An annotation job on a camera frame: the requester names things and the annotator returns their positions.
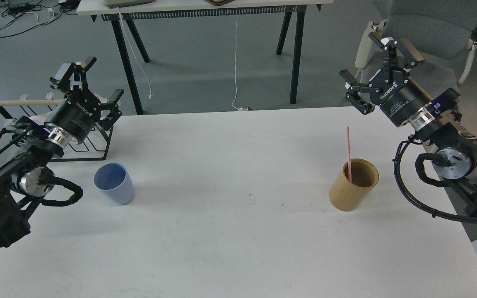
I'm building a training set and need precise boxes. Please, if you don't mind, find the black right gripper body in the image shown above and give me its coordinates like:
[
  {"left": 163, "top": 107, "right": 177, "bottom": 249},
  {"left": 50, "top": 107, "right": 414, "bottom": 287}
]
[{"left": 370, "top": 68, "right": 432, "bottom": 127}]

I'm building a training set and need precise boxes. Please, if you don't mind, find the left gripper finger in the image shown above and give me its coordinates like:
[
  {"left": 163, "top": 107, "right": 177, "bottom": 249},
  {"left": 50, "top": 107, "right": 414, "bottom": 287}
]
[
  {"left": 50, "top": 57, "right": 98, "bottom": 96},
  {"left": 94, "top": 89, "right": 124, "bottom": 131}
]

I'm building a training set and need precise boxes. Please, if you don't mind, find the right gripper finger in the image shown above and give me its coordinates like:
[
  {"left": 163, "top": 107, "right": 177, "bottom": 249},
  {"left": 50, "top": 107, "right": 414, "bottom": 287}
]
[
  {"left": 339, "top": 70, "right": 375, "bottom": 115},
  {"left": 369, "top": 32, "right": 425, "bottom": 79}
]

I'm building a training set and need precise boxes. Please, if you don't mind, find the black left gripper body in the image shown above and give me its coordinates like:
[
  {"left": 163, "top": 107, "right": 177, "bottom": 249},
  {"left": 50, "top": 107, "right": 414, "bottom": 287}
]
[{"left": 45, "top": 92, "right": 101, "bottom": 147}]

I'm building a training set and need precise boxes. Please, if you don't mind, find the pink chopstick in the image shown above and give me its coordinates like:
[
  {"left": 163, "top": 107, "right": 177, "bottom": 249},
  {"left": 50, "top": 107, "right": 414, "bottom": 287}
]
[{"left": 346, "top": 126, "right": 352, "bottom": 183}]

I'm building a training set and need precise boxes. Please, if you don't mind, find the blue plastic cup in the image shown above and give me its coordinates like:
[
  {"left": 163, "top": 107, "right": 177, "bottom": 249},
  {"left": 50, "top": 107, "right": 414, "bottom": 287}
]
[{"left": 94, "top": 163, "right": 135, "bottom": 205}]

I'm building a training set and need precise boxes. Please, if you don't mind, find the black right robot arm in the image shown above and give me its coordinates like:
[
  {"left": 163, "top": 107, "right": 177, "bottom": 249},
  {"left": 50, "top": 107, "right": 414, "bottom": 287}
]
[{"left": 340, "top": 29, "right": 477, "bottom": 225}]

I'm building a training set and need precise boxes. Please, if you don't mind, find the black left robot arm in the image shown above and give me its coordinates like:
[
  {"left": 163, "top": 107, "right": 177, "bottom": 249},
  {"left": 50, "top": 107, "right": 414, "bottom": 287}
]
[{"left": 0, "top": 56, "right": 124, "bottom": 248}]

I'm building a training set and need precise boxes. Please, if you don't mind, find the grey office chair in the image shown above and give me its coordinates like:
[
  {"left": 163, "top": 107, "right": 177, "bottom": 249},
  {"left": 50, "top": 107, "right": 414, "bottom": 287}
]
[{"left": 355, "top": 0, "right": 477, "bottom": 96}]

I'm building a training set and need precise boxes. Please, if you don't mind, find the wooden dowel rod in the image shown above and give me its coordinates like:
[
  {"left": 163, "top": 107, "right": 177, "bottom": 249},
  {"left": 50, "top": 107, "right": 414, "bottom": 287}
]
[{"left": 0, "top": 99, "right": 64, "bottom": 107}]

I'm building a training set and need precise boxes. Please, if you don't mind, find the white background desk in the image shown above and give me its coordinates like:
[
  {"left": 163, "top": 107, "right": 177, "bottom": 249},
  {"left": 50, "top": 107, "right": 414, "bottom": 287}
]
[{"left": 76, "top": 0, "right": 332, "bottom": 115}]

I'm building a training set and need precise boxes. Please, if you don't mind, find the bamboo cylinder holder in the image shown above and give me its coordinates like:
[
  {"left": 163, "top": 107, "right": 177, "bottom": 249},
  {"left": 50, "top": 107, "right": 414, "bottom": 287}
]
[{"left": 329, "top": 159, "right": 379, "bottom": 211}]

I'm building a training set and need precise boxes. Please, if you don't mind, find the black wire rack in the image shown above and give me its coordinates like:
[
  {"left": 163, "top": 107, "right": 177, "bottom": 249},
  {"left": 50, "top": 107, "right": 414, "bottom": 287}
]
[{"left": 6, "top": 126, "right": 113, "bottom": 162}]

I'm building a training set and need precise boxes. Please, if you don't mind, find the white cable near leg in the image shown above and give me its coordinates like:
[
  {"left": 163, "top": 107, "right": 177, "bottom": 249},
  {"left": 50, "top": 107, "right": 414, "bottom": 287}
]
[{"left": 116, "top": 7, "right": 154, "bottom": 100}]

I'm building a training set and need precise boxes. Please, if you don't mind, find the floor cable bundle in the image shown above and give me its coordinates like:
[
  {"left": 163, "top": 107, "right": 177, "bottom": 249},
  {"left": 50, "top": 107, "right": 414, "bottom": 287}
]
[{"left": 0, "top": 0, "right": 80, "bottom": 40}]

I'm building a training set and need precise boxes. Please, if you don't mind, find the white hanging cable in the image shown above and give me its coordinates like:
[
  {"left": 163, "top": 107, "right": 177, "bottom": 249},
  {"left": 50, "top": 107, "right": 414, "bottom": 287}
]
[{"left": 231, "top": 15, "right": 254, "bottom": 112}]

